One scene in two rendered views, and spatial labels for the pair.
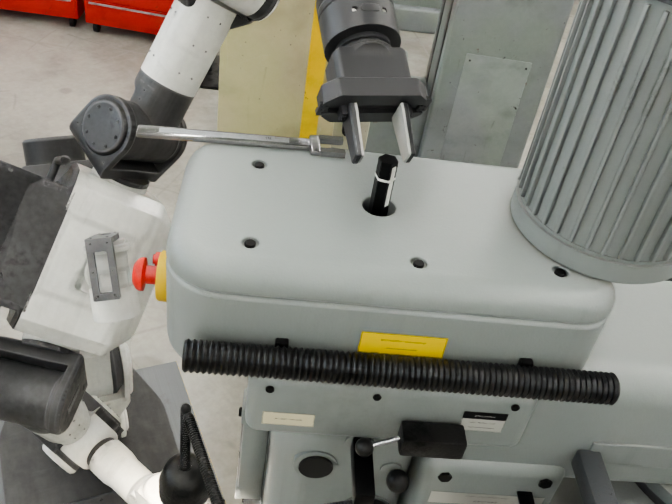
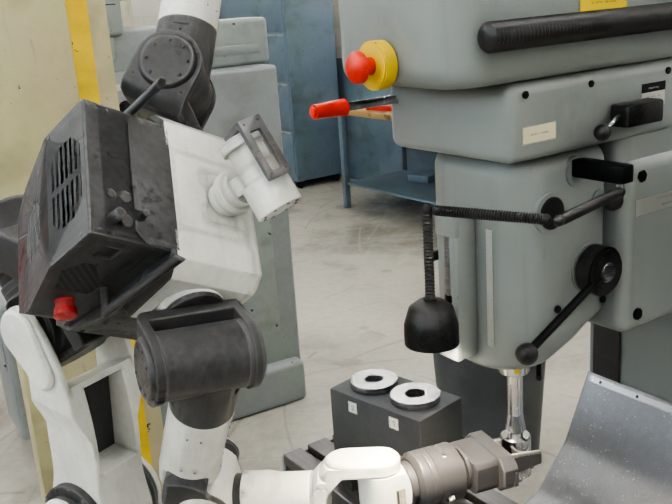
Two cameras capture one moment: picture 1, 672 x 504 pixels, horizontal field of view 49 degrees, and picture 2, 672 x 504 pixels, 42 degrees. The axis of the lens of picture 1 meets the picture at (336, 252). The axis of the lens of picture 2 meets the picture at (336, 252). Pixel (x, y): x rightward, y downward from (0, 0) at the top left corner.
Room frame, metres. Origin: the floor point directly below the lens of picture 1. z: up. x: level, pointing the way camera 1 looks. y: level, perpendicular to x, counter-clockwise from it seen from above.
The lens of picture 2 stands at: (-0.30, 0.74, 1.85)
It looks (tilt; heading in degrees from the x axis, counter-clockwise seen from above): 17 degrees down; 333
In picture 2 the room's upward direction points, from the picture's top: 4 degrees counter-clockwise
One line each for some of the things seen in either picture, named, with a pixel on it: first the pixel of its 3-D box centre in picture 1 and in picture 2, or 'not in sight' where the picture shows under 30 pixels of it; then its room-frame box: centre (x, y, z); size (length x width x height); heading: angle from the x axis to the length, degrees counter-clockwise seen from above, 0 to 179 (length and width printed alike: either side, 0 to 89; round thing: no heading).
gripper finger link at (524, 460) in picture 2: not in sight; (525, 462); (0.65, -0.03, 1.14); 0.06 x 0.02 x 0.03; 84
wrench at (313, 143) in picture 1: (242, 138); not in sight; (0.76, 0.13, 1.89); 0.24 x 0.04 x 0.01; 100
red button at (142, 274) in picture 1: (147, 274); (361, 67); (0.64, 0.21, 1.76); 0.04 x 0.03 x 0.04; 7
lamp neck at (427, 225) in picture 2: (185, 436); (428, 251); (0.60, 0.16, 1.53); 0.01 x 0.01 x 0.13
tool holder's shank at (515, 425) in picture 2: not in sight; (515, 401); (0.68, -0.04, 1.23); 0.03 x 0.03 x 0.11
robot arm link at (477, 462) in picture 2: not in sight; (463, 468); (0.69, 0.05, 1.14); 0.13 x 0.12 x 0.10; 174
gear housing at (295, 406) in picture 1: (384, 343); (533, 102); (0.68, -0.08, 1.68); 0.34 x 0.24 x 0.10; 97
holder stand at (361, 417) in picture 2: not in sight; (396, 434); (0.97, 0.00, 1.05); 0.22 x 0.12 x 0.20; 17
